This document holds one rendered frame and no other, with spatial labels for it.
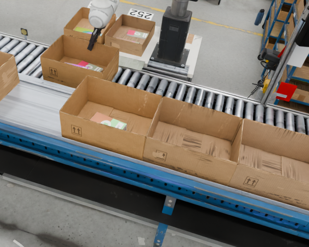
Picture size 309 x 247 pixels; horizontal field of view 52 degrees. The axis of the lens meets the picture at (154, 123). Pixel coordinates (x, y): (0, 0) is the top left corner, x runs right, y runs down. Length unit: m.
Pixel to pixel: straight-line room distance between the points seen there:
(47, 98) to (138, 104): 0.48
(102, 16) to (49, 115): 0.58
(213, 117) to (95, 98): 0.61
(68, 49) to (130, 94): 0.80
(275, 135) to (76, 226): 1.39
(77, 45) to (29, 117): 0.73
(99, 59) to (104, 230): 1.14
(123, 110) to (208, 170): 0.56
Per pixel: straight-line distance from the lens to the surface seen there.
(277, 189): 1.42
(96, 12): 1.76
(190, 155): 1.32
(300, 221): 1.47
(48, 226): 2.28
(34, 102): 1.73
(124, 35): 2.56
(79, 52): 2.21
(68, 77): 1.97
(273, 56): 2.03
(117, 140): 1.38
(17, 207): 2.39
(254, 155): 1.61
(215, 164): 1.34
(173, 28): 2.20
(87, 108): 1.66
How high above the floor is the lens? 2.00
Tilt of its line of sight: 44 degrees down
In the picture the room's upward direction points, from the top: 10 degrees clockwise
